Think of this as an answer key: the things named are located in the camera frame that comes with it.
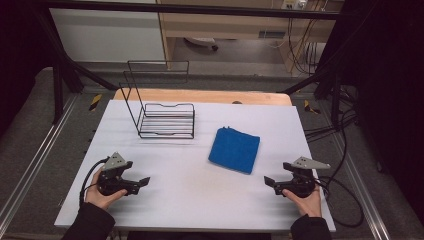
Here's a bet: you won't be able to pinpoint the white power strip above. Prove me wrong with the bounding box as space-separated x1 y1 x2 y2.
281 0 308 11

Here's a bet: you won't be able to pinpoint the black frame stand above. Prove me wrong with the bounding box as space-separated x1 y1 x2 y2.
282 64 346 132
32 5 118 125

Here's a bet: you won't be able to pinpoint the right hand-held gripper black cable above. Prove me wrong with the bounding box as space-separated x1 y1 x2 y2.
313 175 365 229

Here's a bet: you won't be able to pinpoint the blue towel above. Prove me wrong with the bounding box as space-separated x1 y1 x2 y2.
207 126 261 175

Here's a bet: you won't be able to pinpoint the bundle of hanging cables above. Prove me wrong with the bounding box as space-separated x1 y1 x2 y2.
287 17 322 75

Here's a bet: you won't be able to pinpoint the light wooden desk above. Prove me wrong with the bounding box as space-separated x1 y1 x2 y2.
155 0 345 73

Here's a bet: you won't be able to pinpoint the hand-held gripper black cable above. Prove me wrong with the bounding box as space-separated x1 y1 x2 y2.
313 175 365 229
78 156 111 206

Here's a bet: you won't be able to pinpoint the black frame crossbar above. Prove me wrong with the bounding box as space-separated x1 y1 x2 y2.
45 1 345 21

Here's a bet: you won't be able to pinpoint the white cabinet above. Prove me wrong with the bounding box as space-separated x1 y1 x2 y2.
49 7 167 63

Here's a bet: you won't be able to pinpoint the wooden table board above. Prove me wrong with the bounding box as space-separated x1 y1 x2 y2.
113 87 294 107

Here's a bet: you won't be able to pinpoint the person's right hand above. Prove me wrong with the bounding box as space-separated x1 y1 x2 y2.
282 185 323 219

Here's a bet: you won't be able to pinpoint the white chair base with caster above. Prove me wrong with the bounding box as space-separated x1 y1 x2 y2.
183 36 220 52

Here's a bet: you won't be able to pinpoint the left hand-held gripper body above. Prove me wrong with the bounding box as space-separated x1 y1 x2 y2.
96 151 134 197

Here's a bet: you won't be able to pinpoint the dark curtain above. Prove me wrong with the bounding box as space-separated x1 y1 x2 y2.
341 0 424 221
0 0 56 138

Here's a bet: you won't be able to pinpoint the left hand-held gripper black cable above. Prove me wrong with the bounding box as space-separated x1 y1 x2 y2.
78 156 111 206

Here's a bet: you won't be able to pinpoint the black wire rack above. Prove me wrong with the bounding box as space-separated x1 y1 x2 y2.
118 59 196 140

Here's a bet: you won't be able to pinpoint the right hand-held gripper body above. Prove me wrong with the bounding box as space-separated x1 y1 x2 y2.
275 156 332 199

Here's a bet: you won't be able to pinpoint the person's left hand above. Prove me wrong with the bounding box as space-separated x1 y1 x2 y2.
84 168 128 211

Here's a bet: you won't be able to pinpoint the black floor cables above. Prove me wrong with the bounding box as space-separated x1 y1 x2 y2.
303 84 359 143

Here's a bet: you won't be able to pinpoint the aluminium rail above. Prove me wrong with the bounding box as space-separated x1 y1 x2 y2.
0 94 80 232
327 132 392 240

